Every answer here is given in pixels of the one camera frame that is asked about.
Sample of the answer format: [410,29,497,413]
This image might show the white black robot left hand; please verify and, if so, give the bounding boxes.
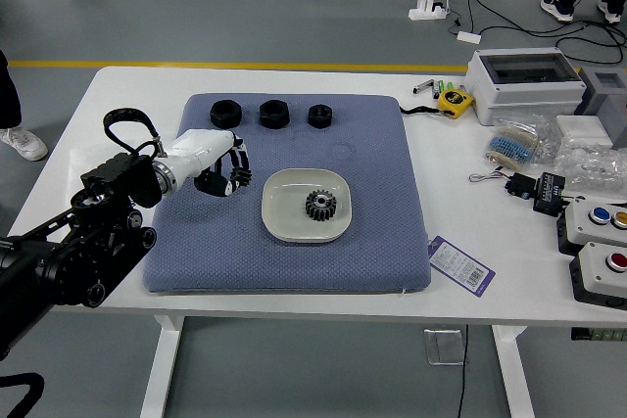
[163,127,254,198]

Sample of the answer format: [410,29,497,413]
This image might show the small black gear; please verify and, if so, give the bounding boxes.
[228,167,253,192]

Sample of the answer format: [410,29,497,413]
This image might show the big black gear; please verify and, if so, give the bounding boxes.
[305,189,338,223]

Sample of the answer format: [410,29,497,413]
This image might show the large black hex nut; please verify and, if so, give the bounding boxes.
[210,100,243,130]
[259,99,291,130]

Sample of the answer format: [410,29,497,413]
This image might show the small black hex nut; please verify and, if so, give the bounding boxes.
[307,104,334,130]

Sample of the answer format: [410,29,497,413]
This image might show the blue yellow button box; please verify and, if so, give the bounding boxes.
[555,200,627,256]

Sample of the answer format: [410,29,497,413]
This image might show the small grey box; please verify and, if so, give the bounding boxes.
[573,67,627,148]

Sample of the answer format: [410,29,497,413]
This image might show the red button box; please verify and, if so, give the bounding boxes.
[568,241,627,311]

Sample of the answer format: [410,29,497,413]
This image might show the white square dish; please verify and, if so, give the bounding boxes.
[259,167,352,244]

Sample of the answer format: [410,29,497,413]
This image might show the clear printed plastic bag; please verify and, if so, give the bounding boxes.
[61,139,170,223]

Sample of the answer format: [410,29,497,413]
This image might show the blue-grey cushion mat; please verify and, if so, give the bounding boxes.
[142,92,433,295]

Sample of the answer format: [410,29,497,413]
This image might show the white table leg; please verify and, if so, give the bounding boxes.
[139,314,186,418]
[492,325,535,418]

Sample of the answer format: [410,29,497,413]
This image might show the yellow tape measure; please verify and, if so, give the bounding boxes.
[437,88,475,118]

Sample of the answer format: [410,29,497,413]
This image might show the white power strip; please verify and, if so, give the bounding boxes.
[409,0,450,23]

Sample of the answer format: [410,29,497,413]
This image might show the purple white tag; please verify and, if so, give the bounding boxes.
[426,235,496,298]

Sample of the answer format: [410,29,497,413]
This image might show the blue resistor strip roll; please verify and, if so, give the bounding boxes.
[484,124,540,166]

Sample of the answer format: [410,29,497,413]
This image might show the silver floor plate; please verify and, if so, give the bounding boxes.
[423,328,465,366]

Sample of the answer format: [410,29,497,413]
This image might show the black electronic module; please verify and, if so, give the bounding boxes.
[505,172,539,202]

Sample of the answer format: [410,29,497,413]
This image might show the clear bag of parts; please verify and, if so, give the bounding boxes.
[492,113,562,164]

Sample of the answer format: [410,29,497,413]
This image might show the black module with green lights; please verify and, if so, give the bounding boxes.
[532,171,569,216]

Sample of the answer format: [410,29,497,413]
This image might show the white foam block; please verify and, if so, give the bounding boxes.
[555,115,614,149]

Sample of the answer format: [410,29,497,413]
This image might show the clear bubble wrap bag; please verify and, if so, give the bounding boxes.
[554,137,627,194]

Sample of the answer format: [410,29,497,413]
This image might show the black green label strip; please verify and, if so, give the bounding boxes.
[570,327,627,342]

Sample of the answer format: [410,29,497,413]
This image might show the black wrist strap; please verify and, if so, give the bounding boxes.
[399,105,445,117]

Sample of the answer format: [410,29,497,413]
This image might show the thin white red wires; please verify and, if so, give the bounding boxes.
[468,167,510,185]

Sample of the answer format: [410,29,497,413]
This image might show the grey enclosure with clear lid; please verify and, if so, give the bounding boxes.
[463,48,588,127]

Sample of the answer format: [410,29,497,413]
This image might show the black floor cable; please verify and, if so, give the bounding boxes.
[438,0,627,67]

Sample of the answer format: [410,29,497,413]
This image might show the black hanging cable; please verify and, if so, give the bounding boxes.
[457,324,470,418]

